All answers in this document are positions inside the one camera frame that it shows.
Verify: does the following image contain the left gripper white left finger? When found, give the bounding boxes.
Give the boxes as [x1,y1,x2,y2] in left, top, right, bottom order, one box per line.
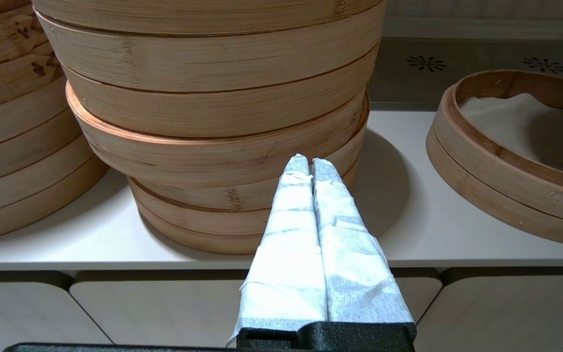
[227,154,329,345]

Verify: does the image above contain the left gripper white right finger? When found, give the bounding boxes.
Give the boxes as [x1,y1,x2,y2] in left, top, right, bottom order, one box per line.
[311,157,415,325]

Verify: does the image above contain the wide bamboo steamer basket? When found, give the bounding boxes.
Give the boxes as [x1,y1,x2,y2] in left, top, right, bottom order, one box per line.
[65,81,371,189]

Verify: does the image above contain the white cloth steamer liner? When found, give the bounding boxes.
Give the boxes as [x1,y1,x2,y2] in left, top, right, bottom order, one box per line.
[459,93,563,179]

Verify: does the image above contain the stamped bamboo steamer basket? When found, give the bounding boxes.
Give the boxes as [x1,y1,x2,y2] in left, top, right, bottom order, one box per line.
[0,10,67,114]

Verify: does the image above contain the white cabinet front panel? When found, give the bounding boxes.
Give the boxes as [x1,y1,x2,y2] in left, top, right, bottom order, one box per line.
[413,268,563,352]
[0,271,112,352]

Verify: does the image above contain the steel panel with vent holes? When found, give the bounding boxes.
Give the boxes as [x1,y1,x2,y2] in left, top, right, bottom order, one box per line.
[367,37,563,110]

